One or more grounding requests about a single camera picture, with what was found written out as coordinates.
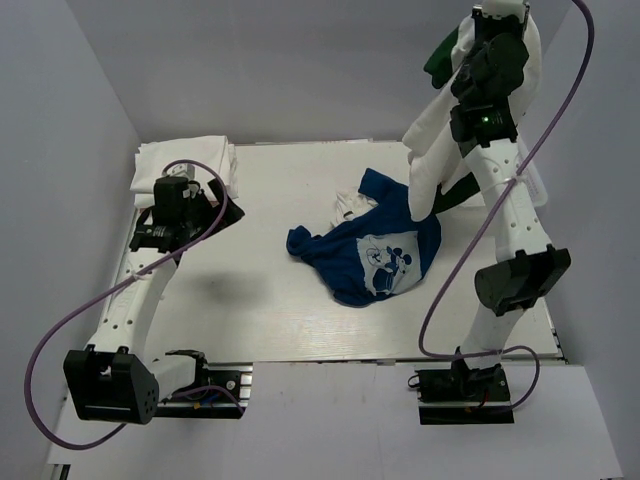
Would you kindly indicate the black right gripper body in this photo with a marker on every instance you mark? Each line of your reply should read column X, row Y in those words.
column 486, row 30

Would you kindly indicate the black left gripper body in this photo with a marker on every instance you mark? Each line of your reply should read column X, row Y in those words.
column 199, row 215

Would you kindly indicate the white t-shirt black print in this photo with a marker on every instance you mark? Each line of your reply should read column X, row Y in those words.
column 350, row 204

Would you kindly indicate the blue Mickey Mouse t-shirt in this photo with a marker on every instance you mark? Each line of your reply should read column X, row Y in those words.
column 375, row 256

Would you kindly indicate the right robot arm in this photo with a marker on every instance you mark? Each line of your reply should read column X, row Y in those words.
column 527, row 264

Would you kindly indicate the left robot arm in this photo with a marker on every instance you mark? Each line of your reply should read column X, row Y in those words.
column 108, row 379

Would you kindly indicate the white plastic laundry basket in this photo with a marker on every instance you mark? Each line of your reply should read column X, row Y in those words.
column 536, row 188

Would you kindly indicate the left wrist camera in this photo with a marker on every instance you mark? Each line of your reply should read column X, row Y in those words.
column 182, row 170

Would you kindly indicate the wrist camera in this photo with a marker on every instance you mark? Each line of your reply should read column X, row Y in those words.
column 502, row 9
column 182, row 170

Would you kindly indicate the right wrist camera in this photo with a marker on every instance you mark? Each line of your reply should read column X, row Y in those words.
column 502, row 9

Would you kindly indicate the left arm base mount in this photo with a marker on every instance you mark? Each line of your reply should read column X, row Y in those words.
column 220, row 392

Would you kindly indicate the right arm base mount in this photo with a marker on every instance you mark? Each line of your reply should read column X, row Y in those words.
column 443, row 401

